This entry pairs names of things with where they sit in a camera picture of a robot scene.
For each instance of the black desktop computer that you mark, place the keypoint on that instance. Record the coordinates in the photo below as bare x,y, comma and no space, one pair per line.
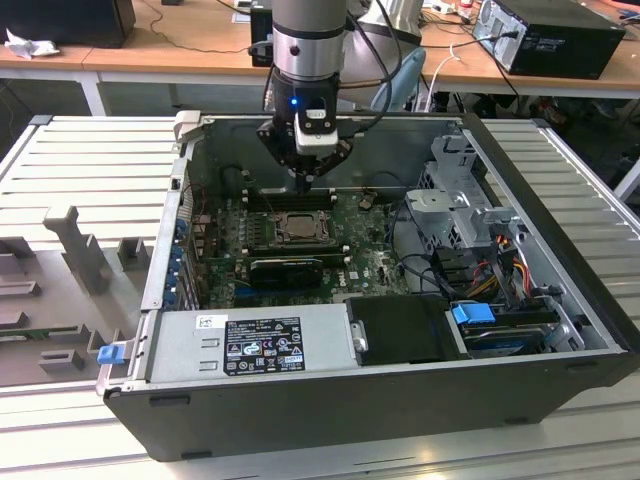
560,47

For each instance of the silver square CPU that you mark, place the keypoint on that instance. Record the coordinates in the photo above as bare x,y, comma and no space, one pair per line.
302,227

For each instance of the crumpled white paper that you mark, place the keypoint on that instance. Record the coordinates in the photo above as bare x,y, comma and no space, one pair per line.
30,46

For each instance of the black graphics card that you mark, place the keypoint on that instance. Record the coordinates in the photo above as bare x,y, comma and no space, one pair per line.
285,274

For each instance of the white table leg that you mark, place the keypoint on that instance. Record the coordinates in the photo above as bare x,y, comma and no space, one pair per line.
629,177

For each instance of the black open PC case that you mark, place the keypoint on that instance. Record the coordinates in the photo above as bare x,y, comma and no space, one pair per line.
350,420

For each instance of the wooden desk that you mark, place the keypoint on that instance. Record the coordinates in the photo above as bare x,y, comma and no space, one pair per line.
190,57

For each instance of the grey power supply unit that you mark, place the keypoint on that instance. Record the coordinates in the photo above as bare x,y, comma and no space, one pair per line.
175,350

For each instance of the blue disk carrier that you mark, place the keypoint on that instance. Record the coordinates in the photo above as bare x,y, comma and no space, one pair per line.
472,315

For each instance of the silver metal drive cage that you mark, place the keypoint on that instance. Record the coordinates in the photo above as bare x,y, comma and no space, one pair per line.
450,210

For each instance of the black RAM stick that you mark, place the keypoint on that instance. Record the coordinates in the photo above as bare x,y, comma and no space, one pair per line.
335,258
280,196

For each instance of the small black box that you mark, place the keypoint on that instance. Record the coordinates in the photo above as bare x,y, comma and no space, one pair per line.
260,35

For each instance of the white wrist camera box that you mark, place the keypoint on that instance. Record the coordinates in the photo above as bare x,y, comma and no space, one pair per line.
315,137

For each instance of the grey parts rack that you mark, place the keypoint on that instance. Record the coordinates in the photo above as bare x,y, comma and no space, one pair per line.
60,295

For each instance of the pale blue teach pendant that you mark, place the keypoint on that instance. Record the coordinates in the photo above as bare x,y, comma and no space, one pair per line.
407,75

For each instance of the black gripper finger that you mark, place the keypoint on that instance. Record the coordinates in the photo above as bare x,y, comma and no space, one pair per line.
335,157
282,147

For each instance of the CPU socket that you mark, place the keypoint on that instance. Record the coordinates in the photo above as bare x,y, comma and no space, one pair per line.
300,229

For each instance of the round coin battery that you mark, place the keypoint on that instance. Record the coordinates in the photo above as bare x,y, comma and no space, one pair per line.
365,201

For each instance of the grey case release latch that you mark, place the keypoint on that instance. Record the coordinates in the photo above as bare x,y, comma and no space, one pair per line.
186,127

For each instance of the blue plastic latch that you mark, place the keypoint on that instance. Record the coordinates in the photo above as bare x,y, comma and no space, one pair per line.
110,355

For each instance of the large black box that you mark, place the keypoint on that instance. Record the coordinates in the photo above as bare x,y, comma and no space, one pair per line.
65,22

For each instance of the green circuit board strip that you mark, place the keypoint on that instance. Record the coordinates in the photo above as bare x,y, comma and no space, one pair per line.
30,332

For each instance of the green motherboard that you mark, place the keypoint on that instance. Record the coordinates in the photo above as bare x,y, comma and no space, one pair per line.
370,270

